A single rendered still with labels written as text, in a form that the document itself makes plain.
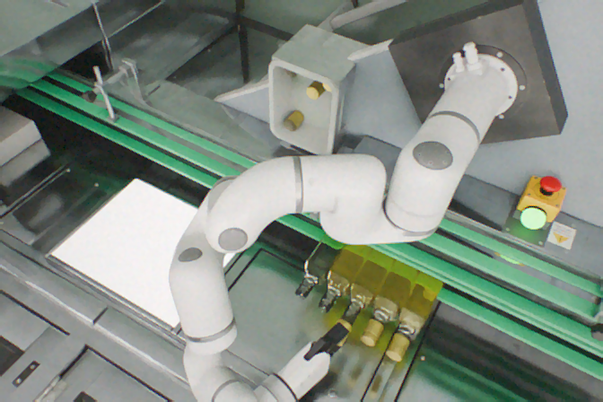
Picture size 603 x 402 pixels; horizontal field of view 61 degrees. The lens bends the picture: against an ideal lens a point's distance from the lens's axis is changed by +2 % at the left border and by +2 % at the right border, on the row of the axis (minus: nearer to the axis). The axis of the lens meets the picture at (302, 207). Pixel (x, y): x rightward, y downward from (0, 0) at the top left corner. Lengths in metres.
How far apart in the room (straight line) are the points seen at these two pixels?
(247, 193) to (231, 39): 1.48
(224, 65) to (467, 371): 1.34
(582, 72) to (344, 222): 0.50
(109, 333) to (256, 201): 0.69
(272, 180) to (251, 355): 0.59
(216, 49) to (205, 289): 1.42
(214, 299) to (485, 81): 0.57
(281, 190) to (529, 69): 0.48
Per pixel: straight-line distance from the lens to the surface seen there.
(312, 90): 1.16
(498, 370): 1.32
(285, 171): 0.71
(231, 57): 2.02
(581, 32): 0.99
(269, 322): 1.23
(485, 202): 1.16
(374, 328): 1.08
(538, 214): 1.10
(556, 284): 1.12
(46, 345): 1.37
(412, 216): 0.79
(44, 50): 1.57
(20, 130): 1.76
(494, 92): 0.92
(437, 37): 0.97
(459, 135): 0.81
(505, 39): 0.94
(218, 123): 1.41
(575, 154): 1.12
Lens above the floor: 1.63
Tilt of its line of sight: 34 degrees down
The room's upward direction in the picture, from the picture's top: 142 degrees counter-clockwise
